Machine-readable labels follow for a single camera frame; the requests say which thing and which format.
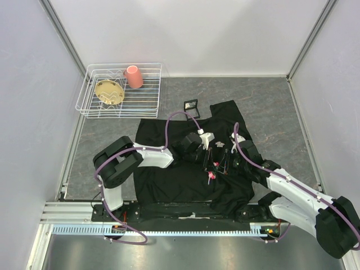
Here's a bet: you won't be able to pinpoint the black t-shirt garment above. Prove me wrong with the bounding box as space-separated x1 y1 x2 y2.
133 100 254 215

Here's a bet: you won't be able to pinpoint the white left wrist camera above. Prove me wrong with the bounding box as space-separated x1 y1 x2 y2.
198 130 215 150

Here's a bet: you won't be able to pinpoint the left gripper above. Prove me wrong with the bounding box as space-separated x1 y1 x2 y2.
184 146 215 173

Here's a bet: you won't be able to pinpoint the pink white flower brooch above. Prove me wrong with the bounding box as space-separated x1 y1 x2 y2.
206 161 219 185

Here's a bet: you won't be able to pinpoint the black open jewelry box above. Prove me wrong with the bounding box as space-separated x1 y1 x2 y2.
183 99 201 121

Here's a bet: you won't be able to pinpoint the yellow plate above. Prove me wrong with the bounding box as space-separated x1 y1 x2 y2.
94 80 124 105

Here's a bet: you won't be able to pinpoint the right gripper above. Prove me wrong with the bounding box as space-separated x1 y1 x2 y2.
215 149 250 176

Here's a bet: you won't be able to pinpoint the grey cable duct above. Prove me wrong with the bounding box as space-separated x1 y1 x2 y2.
52 223 265 236

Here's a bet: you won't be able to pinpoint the white leaf brooch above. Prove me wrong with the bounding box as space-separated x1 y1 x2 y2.
215 141 225 147

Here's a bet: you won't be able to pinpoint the white wire dish rack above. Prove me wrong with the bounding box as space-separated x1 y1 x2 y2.
75 62 162 119

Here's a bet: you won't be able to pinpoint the pink cup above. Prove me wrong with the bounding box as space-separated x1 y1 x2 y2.
123 65 143 89

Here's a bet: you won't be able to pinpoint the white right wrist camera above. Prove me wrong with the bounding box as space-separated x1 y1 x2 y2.
230 133 245 154

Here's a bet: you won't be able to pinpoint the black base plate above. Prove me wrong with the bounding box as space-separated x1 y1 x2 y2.
91 201 282 223

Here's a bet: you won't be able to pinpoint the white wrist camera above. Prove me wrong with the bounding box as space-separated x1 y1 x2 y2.
198 130 215 150
230 133 245 154

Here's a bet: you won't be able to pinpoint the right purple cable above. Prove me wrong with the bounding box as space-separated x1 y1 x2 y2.
233 122 360 251

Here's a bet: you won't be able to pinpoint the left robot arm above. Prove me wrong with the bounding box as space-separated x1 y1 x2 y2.
93 129 215 221

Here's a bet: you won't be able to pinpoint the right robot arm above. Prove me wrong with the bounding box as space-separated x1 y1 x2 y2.
226 134 359 259

